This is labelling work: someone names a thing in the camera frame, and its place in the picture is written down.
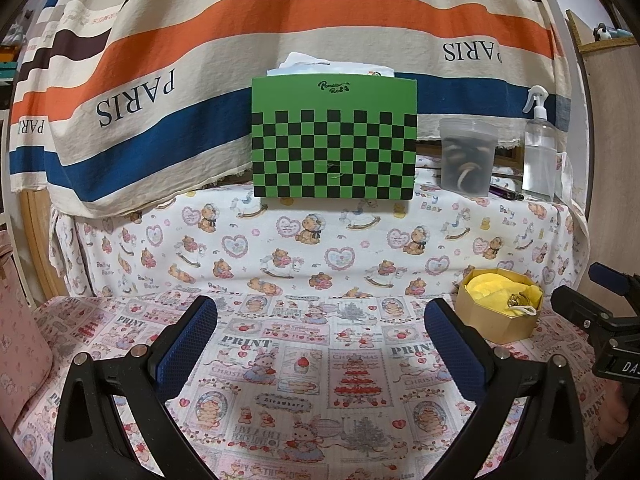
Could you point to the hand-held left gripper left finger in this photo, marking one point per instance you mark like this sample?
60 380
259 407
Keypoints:
185 355

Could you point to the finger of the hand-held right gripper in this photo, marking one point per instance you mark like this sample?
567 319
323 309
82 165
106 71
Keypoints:
610 277

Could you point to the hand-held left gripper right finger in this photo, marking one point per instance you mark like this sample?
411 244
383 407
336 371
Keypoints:
460 355

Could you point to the gold octagonal box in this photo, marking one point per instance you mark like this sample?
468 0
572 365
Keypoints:
495 327

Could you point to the gold jewelry piece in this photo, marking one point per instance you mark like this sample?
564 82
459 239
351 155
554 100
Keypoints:
515 301

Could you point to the person's right hand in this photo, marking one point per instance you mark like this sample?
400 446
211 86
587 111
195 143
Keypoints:
615 410

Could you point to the dark pen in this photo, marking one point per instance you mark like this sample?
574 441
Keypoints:
506 192

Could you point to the strawberry printed patchwork cloth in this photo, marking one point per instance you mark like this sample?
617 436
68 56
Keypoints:
320 360

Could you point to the clear spray bottle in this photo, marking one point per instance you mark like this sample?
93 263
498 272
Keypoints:
539 155

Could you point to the wooden board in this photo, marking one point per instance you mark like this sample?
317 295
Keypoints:
605 135

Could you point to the teddy bear printed cloth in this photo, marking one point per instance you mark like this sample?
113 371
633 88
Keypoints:
350 240

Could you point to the pink cushion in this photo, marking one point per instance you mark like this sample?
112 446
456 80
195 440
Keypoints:
20 340

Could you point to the clear plastic jar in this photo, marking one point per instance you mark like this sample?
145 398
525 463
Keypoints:
467 160

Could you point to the green black checkered box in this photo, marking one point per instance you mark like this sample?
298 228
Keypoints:
335 150

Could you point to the white papers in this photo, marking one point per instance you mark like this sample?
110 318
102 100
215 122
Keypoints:
325 66

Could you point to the striped cloth with lettering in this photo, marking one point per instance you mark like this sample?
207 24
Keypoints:
200 35

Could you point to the wooden frame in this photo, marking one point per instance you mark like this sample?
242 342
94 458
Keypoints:
45 250

